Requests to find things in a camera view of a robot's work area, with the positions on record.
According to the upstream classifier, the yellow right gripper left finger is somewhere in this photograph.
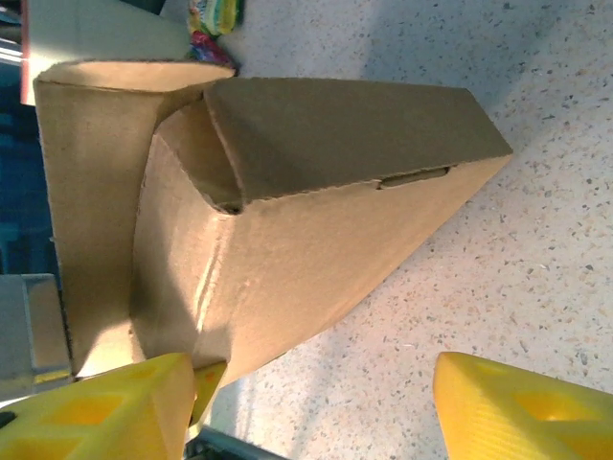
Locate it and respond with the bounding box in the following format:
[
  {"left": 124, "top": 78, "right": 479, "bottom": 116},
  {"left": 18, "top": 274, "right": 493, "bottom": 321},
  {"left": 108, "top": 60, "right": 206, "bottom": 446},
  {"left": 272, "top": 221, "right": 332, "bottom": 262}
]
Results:
[{"left": 0, "top": 353, "right": 196, "bottom": 460}]

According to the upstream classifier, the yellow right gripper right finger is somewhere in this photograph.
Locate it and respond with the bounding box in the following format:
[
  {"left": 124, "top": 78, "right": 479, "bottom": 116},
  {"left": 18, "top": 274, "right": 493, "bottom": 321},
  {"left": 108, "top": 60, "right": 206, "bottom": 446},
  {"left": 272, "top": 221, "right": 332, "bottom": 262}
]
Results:
[{"left": 433, "top": 351, "right": 613, "bottom": 460}]

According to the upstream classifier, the brown cardboard box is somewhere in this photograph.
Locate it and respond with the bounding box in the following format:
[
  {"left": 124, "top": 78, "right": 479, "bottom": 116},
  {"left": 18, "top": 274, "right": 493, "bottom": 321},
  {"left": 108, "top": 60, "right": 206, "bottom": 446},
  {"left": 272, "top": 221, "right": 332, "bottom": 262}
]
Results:
[{"left": 33, "top": 58, "right": 514, "bottom": 384}]

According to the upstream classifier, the purple Fox's candy bag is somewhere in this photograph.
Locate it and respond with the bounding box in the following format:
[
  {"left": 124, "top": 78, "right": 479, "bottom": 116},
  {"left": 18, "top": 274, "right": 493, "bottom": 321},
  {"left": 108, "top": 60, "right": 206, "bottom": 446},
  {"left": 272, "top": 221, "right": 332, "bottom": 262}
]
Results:
[{"left": 189, "top": 31, "right": 238, "bottom": 73}]

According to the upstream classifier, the green yellow candy bag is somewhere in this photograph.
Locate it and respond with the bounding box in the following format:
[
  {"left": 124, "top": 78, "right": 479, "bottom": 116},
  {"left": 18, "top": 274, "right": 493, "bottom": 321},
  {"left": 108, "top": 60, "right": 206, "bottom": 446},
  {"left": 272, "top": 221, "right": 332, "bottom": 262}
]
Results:
[{"left": 189, "top": 0, "right": 245, "bottom": 37}]

